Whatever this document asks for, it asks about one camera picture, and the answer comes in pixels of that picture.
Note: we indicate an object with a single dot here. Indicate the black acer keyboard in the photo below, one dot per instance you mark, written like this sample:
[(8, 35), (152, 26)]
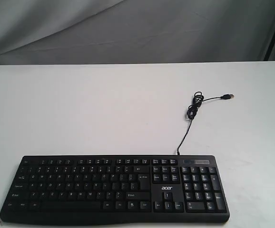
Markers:
[(115, 189)]

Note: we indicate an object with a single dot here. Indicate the grey backdrop cloth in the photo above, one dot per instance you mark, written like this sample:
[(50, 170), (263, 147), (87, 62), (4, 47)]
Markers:
[(45, 32)]

